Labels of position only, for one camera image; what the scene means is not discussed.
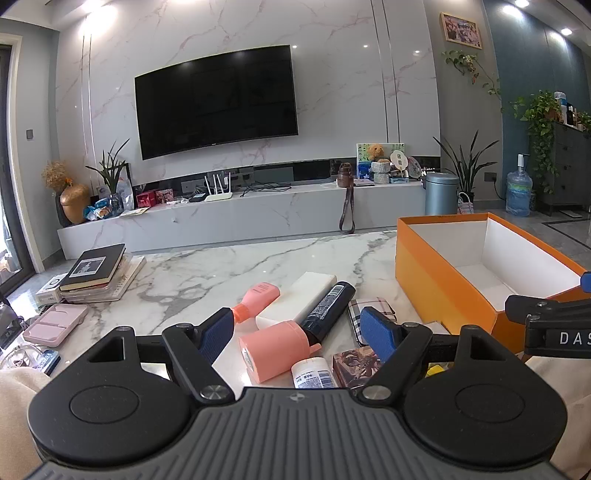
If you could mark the orange cardboard box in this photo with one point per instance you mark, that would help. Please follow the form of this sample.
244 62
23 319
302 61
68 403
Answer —
438 281

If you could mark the bottles on dresser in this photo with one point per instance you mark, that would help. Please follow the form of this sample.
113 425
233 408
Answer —
570 115

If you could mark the small woven bag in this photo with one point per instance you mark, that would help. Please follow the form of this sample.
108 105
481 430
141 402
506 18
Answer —
465 205

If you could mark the golden vase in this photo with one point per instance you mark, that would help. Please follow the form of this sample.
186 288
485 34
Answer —
75 205

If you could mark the blue water jug with pump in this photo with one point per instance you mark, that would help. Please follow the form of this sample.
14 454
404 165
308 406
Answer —
518 194

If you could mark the white round fan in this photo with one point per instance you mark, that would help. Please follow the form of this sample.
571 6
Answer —
399 160

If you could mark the small green potted plant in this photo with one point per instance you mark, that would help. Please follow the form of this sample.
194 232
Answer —
110 168

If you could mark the pink flat case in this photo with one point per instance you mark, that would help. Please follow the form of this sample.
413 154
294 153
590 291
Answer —
55 323

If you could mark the trailing wall plant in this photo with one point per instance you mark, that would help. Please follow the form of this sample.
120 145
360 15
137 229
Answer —
466 62

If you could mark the blue-grey trash can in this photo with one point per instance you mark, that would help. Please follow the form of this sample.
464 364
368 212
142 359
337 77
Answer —
441 196

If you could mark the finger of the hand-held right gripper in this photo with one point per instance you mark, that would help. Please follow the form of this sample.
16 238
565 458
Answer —
586 281
531 304

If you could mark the dark grey dresser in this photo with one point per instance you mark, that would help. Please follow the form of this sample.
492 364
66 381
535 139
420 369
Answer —
570 170

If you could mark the brown teddy bear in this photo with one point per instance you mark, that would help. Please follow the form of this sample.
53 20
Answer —
377 152

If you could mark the pink photo card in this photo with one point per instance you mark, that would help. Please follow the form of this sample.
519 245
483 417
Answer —
165 196

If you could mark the dark patterned small box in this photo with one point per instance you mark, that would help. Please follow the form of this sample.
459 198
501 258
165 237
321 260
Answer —
351 367

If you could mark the snack bags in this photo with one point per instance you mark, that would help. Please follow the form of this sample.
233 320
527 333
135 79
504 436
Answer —
98 210

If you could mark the wall outlet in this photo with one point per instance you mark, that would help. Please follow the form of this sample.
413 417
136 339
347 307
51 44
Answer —
490 176

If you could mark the grey stone jars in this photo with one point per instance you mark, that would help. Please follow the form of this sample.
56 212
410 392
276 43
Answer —
381 173

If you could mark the decorative plate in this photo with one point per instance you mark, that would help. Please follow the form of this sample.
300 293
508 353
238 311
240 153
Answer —
414 167

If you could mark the yellow round jar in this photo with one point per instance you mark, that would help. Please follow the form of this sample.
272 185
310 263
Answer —
436 370

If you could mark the framed wall picture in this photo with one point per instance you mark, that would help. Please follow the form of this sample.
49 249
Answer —
461 30

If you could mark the tall leafy floor plant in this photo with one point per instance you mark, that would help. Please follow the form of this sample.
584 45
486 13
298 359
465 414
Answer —
467 170

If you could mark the glass sliding door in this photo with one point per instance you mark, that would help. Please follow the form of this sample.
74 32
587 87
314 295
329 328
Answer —
11 161

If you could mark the red gift box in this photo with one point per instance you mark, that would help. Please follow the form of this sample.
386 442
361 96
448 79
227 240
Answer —
146 199

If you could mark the white rectangular box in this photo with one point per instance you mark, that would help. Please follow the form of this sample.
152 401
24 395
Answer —
295 297

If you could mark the cream cloth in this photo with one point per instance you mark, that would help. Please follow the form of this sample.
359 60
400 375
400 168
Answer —
18 415

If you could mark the dried flower bunch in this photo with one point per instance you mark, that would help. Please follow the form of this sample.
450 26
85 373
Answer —
54 174

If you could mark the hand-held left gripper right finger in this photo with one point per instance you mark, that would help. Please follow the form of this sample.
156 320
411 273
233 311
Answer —
378 332

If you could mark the colourful painting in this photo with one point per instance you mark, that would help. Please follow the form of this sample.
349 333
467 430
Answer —
363 166

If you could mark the marble television console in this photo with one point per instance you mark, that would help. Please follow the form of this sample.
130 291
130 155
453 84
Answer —
258 214

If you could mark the plaid wallet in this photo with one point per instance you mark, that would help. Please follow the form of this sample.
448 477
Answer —
355 318

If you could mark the trailing plant on dresser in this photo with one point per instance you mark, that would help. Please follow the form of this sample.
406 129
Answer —
538 110

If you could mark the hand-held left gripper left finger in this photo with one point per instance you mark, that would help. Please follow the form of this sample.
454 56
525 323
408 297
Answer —
217 334

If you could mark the pink pump bottle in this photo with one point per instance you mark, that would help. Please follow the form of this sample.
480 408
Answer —
261 297

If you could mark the white wifi router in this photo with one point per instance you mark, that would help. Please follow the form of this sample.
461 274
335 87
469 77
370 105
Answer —
218 196

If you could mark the stack of books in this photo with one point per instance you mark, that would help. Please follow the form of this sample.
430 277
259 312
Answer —
121 281

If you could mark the black notebook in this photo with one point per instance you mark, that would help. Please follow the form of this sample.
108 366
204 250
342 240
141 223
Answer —
94 265

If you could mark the black cylindrical bottle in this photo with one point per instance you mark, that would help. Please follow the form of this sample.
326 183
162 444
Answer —
325 311

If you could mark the pink cylindrical cup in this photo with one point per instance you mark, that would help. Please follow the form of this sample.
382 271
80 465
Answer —
272 350

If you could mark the white lotion tube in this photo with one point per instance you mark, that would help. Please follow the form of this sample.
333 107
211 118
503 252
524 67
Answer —
314 374

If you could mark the wall-mounted black television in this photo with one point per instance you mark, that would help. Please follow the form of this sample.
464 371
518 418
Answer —
217 101

